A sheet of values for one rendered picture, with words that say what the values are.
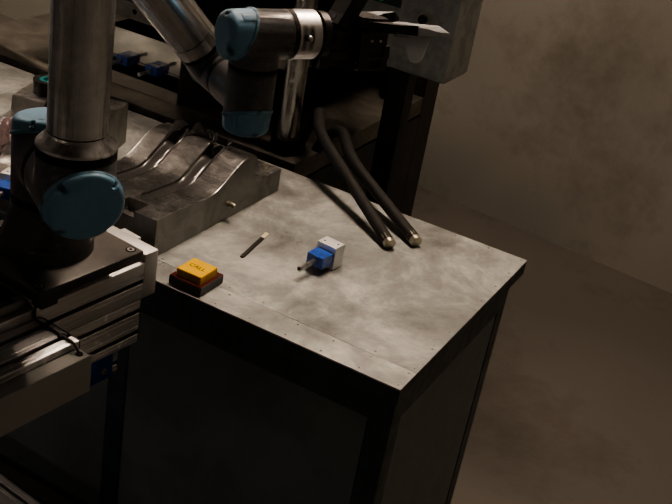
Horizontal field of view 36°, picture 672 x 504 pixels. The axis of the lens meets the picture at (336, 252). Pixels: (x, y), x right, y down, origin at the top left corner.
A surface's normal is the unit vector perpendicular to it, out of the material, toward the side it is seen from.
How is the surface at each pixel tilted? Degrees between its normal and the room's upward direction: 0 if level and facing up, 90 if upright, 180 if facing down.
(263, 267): 0
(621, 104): 90
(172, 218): 90
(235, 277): 0
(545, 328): 0
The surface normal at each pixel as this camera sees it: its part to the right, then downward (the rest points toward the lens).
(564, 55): -0.58, 0.29
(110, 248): 0.16, -0.87
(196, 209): 0.86, 0.35
